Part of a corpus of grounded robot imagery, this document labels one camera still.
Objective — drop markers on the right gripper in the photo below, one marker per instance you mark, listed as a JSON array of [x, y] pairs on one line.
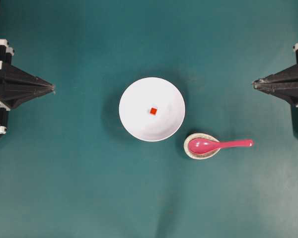
[[276, 84]]

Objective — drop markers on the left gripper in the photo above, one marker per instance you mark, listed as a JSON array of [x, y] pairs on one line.
[[12, 96]]

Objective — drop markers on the pink plastic spoon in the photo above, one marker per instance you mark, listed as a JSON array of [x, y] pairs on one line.
[[201, 145]]

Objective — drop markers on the small red block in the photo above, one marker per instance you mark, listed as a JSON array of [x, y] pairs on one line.
[[153, 111]]

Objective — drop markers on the white bowl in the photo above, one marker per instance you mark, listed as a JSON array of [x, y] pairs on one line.
[[147, 93]]

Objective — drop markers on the small crackle-glaze dish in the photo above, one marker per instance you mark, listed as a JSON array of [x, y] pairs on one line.
[[189, 149]]

